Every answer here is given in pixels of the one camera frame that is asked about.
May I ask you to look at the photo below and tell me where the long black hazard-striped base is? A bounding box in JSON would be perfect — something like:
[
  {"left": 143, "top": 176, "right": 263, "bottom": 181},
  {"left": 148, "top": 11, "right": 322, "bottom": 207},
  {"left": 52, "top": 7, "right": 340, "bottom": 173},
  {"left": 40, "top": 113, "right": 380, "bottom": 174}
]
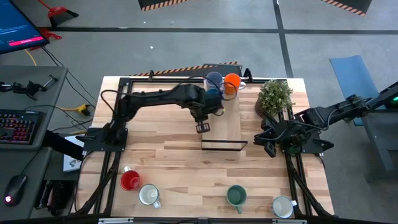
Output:
[{"left": 129, "top": 60, "right": 244, "bottom": 78}]

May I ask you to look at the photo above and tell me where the black clamp tool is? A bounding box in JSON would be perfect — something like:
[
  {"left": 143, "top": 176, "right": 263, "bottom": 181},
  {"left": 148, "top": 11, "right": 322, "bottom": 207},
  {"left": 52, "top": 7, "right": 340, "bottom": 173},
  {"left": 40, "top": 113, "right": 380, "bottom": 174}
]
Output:
[{"left": 0, "top": 80, "right": 48, "bottom": 101}]

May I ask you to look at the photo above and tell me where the yellow plug with cable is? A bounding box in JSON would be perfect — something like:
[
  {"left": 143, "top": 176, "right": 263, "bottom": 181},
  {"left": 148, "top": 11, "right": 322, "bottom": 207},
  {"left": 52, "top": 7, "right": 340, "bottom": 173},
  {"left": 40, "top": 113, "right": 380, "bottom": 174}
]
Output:
[{"left": 55, "top": 104, "right": 91, "bottom": 116}]

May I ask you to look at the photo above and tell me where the red dustpan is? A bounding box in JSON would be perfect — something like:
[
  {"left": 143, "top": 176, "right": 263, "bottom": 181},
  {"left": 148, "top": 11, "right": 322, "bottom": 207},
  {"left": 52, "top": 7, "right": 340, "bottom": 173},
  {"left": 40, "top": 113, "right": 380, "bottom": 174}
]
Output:
[{"left": 29, "top": 27, "right": 63, "bottom": 51}]

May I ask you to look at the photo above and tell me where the grey stand with green light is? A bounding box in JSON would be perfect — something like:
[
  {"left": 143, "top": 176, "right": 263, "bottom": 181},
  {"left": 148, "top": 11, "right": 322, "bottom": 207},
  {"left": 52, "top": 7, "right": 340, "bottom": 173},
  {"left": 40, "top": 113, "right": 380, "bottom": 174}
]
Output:
[{"left": 343, "top": 81, "right": 398, "bottom": 183}]

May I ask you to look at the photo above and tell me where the white patterned mug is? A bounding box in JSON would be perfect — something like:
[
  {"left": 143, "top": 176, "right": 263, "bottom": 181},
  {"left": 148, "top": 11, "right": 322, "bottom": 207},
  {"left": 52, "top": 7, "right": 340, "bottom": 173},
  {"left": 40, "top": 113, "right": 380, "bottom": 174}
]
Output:
[{"left": 272, "top": 195, "right": 299, "bottom": 219}]

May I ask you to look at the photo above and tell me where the black computer mouse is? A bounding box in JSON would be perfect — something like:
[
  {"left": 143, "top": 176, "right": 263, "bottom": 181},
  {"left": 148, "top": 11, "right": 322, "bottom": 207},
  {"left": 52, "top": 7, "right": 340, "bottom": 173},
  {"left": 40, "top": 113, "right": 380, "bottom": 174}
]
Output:
[{"left": 3, "top": 174, "right": 28, "bottom": 208}]

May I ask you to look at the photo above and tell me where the black aluminium table frame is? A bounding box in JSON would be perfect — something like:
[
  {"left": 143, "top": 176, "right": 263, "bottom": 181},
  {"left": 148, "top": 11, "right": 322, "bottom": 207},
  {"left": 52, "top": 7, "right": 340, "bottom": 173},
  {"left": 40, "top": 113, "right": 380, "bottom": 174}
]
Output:
[{"left": 71, "top": 76, "right": 335, "bottom": 218}]

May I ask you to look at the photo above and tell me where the green plant in ribbed pot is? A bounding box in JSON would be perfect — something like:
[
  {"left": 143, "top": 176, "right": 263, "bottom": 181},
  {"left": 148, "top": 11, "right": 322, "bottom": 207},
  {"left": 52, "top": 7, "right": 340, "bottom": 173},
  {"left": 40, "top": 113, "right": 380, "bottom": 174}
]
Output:
[{"left": 254, "top": 79, "right": 295, "bottom": 119}]

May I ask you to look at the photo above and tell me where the wooden tray board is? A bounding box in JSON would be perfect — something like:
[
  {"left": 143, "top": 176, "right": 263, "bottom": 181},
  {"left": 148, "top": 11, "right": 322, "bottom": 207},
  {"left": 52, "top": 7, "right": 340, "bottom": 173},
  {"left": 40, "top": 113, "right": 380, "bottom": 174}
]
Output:
[{"left": 201, "top": 77, "right": 249, "bottom": 152}]

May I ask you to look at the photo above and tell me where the dark blue mug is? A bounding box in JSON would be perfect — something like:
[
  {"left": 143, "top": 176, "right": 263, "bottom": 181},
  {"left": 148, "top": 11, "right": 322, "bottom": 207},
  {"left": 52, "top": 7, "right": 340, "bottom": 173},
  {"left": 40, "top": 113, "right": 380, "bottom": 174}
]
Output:
[{"left": 205, "top": 88, "right": 225, "bottom": 100}]

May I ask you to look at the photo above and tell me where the silver metal bracket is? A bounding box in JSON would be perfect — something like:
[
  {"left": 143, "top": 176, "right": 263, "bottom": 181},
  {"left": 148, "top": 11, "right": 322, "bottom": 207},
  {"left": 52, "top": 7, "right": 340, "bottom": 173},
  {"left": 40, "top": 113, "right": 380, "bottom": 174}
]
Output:
[
  {"left": 272, "top": 218, "right": 308, "bottom": 224},
  {"left": 98, "top": 217, "right": 134, "bottom": 224}
]

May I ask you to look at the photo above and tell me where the white printed box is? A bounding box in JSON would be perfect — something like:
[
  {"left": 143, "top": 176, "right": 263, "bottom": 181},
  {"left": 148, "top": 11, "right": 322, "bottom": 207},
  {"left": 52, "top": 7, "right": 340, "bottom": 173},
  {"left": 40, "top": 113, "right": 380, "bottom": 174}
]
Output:
[{"left": 63, "top": 135, "right": 83, "bottom": 173}]

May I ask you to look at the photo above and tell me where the backlit keyboard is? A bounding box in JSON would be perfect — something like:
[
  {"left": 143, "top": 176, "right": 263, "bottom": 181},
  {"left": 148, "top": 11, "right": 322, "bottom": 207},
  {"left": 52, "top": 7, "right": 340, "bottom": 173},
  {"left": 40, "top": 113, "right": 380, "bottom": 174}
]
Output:
[{"left": 0, "top": 108, "right": 40, "bottom": 146}]

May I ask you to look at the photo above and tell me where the computer monitor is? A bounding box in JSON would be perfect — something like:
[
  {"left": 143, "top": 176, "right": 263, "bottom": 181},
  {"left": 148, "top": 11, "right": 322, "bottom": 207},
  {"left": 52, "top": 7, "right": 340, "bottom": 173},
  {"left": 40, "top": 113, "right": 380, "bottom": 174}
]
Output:
[{"left": 0, "top": 0, "right": 50, "bottom": 55}]

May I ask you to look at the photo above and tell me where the grey desk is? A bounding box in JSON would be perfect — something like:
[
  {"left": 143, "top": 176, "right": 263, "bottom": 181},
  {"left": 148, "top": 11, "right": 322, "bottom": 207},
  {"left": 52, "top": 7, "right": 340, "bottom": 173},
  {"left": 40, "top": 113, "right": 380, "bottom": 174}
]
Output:
[{"left": 0, "top": 65, "right": 69, "bottom": 220}]

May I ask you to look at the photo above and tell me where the black angled bar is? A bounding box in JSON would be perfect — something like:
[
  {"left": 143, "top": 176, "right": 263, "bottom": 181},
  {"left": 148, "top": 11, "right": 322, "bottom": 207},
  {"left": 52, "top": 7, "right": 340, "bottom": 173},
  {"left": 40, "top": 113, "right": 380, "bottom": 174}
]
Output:
[{"left": 40, "top": 129, "right": 85, "bottom": 161}]

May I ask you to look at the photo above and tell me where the metal rod with black ends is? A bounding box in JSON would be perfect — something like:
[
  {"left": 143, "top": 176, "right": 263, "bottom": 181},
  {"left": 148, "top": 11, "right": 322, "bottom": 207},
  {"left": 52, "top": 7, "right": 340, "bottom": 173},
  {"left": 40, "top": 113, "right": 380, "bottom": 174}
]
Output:
[{"left": 42, "top": 74, "right": 59, "bottom": 90}]

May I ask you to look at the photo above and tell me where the white grey mug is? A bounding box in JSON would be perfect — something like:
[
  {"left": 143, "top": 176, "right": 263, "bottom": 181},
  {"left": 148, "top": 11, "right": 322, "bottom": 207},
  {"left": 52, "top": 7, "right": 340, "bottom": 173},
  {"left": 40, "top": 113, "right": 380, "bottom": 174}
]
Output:
[{"left": 138, "top": 183, "right": 162, "bottom": 210}]

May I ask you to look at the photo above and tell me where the red and black broom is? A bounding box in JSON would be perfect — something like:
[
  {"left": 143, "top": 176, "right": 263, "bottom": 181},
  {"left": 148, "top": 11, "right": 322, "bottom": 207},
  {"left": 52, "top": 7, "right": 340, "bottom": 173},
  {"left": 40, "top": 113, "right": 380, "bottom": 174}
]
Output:
[{"left": 37, "top": 0, "right": 80, "bottom": 28}]

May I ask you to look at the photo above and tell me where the orange mug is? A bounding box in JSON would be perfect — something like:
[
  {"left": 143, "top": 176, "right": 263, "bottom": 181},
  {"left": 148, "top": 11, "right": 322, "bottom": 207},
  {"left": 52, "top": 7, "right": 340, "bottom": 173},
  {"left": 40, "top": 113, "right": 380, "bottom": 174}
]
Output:
[{"left": 223, "top": 73, "right": 246, "bottom": 96}]

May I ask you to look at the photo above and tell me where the blue floor mat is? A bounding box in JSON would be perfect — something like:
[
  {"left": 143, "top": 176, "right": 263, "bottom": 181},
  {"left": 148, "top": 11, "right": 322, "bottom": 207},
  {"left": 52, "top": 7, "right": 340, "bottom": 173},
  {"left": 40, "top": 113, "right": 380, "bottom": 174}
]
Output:
[{"left": 328, "top": 55, "right": 382, "bottom": 127}]

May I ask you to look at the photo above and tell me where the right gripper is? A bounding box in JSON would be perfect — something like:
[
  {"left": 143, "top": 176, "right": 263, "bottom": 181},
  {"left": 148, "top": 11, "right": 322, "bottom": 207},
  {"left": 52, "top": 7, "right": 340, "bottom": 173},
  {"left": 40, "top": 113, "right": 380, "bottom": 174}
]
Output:
[{"left": 253, "top": 117, "right": 295, "bottom": 159}]

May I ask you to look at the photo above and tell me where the red mug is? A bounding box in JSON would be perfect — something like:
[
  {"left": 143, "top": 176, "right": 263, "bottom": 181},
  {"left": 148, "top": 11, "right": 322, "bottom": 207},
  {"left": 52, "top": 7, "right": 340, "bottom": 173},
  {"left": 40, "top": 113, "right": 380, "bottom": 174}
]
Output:
[{"left": 119, "top": 166, "right": 143, "bottom": 192}]

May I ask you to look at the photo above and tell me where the black equipment bundle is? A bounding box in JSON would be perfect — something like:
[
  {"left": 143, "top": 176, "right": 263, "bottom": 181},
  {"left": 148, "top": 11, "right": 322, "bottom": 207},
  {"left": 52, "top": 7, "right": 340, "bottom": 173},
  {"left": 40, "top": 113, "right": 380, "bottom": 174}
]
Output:
[{"left": 33, "top": 179, "right": 77, "bottom": 218}]

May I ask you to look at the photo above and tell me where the black platform with hazard stripes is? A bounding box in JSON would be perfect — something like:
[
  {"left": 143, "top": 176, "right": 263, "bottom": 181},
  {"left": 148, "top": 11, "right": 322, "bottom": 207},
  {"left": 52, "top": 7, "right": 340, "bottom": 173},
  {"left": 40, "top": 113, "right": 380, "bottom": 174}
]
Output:
[
  {"left": 137, "top": 0, "right": 191, "bottom": 12},
  {"left": 321, "top": 0, "right": 373, "bottom": 17}
]

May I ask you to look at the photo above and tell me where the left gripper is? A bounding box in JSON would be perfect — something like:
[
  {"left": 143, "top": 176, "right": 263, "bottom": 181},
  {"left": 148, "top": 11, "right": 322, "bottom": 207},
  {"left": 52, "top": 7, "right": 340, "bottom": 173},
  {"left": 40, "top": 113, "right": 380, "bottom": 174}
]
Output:
[{"left": 194, "top": 89, "right": 225, "bottom": 134}]

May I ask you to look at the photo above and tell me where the green mug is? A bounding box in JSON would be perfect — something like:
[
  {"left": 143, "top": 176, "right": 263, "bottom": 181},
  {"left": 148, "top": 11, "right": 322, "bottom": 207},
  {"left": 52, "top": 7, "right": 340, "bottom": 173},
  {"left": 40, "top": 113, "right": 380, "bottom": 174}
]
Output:
[{"left": 226, "top": 184, "right": 248, "bottom": 215}]

